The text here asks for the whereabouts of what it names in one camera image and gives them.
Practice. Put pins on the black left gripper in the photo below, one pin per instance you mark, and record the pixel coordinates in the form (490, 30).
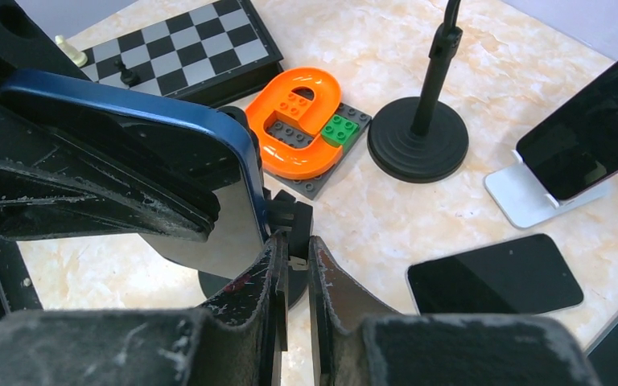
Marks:
(24, 45)

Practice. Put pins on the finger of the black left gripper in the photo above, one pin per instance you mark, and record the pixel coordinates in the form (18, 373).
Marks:
(49, 188)

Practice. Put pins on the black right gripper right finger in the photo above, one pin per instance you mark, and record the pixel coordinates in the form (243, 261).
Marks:
(358, 340)

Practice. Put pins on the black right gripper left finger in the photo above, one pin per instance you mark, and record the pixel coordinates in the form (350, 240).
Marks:
(235, 337)

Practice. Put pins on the black clamp stand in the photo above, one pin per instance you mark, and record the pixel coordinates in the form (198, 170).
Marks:
(285, 214)
(419, 139)

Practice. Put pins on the blue smartphone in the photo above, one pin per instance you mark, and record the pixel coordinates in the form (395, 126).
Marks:
(189, 174)

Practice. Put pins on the silver metal phone stand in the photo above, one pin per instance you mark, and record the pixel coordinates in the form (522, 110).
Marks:
(525, 202)

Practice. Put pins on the purple smartphone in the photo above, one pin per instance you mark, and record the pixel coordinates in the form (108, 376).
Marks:
(576, 147)

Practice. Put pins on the black clamp stand back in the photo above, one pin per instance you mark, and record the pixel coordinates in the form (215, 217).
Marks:
(419, 139)

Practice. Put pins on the white chess pawn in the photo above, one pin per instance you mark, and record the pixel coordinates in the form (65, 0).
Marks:
(78, 57)

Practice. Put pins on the black chess pawn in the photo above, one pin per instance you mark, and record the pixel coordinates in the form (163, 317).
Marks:
(127, 76)

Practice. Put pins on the black smartphone white edge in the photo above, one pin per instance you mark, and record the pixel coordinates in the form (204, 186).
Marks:
(527, 275)

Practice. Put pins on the black and silver chessboard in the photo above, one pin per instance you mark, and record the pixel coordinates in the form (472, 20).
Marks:
(212, 55)

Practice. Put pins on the green toy brick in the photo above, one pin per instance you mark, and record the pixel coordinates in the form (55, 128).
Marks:
(339, 131)

